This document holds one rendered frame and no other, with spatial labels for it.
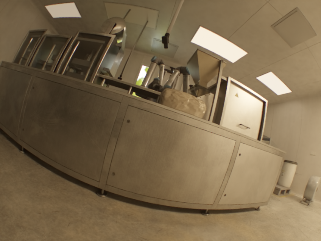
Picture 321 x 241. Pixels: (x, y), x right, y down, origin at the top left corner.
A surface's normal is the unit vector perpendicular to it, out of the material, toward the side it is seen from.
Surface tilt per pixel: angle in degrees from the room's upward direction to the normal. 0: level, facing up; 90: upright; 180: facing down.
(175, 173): 90
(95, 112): 90
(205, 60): 114
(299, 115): 90
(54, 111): 90
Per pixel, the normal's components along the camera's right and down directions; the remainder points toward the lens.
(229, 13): -0.29, 0.95
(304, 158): -0.95, -0.30
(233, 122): 0.14, -0.04
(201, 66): 0.00, 0.35
